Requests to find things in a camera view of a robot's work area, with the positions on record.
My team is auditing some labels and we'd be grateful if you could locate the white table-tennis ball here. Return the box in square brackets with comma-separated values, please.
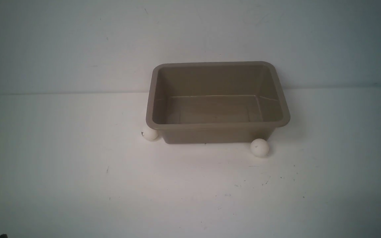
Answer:
[250, 139, 270, 158]
[141, 126, 158, 141]

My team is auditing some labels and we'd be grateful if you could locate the tan plastic bin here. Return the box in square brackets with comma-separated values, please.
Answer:
[146, 61, 290, 144]

